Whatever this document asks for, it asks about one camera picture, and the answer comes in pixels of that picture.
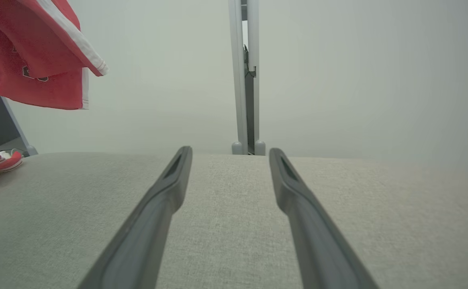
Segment red shorts with white stripe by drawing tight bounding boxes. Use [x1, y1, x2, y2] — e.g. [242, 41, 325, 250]
[0, 0, 110, 110]

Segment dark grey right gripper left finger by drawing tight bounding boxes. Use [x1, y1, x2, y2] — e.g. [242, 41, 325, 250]
[77, 146, 193, 289]

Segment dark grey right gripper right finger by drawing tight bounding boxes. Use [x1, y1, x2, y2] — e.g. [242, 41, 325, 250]
[269, 148, 380, 289]

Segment grey partition post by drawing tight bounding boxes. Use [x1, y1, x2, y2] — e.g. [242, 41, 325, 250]
[229, 0, 244, 155]
[247, 0, 266, 156]

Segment grey metal frame leg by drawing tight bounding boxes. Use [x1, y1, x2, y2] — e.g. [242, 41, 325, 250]
[1, 96, 38, 157]

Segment grey fabric padded surface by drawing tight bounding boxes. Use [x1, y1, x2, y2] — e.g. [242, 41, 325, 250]
[0, 152, 468, 289]

